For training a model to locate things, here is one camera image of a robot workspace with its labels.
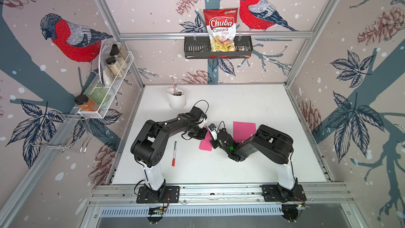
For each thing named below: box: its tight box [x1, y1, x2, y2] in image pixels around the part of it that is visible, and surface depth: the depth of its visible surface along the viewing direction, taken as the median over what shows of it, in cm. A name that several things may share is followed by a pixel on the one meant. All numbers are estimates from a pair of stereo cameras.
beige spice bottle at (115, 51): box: [109, 43, 128, 69], surface depth 83 cm
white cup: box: [166, 87, 186, 110], surface depth 106 cm
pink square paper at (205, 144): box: [198, 126, 213, 152], surface depth 91 cm
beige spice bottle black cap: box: [105, 57, 125, 79], surface depth 78 cm
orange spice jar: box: [74, 94, 100, 112], surface depth 63 cm
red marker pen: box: [171, 140, 177, 167], surface depth 87 cm
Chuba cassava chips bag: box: [203, 7, 239, 53], surface depth 83 cm
